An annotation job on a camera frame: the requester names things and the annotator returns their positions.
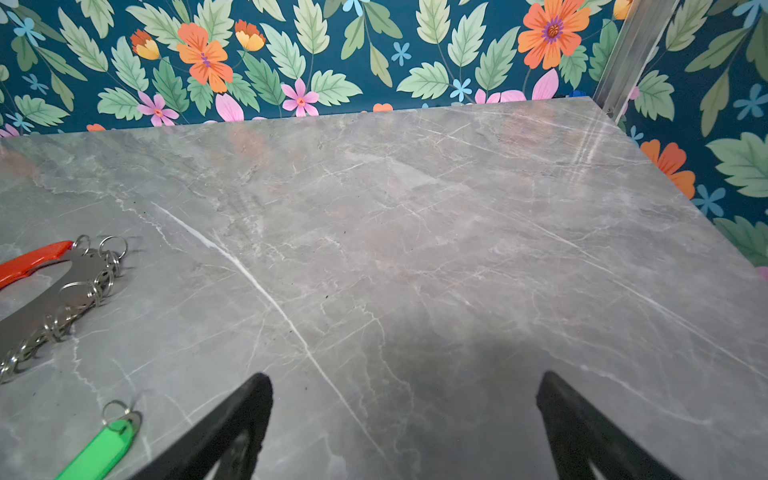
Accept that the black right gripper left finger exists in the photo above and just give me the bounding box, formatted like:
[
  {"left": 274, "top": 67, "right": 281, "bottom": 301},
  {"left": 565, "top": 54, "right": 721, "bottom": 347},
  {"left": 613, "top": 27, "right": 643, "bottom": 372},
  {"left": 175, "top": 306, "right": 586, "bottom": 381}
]
[{"left": 133, "top": 373, "right": 273, "bottom": 479}]

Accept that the green key tag with ring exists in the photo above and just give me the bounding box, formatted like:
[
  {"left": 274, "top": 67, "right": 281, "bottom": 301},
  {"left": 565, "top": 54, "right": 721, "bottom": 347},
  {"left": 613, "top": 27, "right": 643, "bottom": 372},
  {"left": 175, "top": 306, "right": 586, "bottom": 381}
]
[{"left": 56, "top": 400, "right": 142, "bottom": 480}]

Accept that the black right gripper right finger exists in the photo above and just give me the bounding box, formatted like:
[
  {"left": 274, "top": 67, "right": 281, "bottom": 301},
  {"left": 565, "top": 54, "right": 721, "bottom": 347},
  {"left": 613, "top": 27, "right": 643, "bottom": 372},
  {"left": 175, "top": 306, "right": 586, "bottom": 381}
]
[{"left": 536, "top": 371, "right": 679, "bottom": 479}]

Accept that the aluminium frame post right rear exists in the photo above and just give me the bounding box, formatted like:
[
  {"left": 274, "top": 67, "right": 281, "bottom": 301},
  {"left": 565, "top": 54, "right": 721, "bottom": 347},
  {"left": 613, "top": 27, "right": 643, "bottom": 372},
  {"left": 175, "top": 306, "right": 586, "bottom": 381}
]
[{"left": 593, "top": 0, "right": 679, "bottom": 124}]

